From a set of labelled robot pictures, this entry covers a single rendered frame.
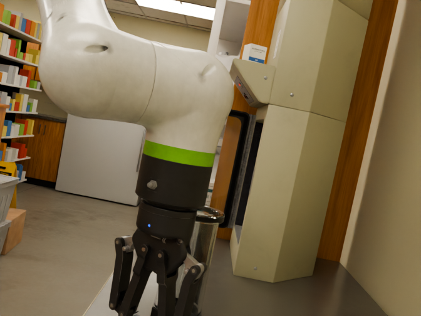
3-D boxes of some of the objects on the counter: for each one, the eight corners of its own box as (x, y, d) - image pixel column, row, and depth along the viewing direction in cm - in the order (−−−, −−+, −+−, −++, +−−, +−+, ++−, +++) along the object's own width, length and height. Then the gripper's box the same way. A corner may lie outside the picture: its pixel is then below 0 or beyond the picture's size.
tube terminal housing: (301, 258, 154) (349, 33, 148) (323, 293, 122) (387, 7, 116) (229, 243, 154) (275, 18, 148) (233, 275, 122) (292, -11, 116)
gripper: (239, 217, 58) (203, 389, 60) (135, 185, 66) (105, 339, 67) (213, 223, 51) (173, 417, 53) (100, 187, 59) (69, 358, 61)
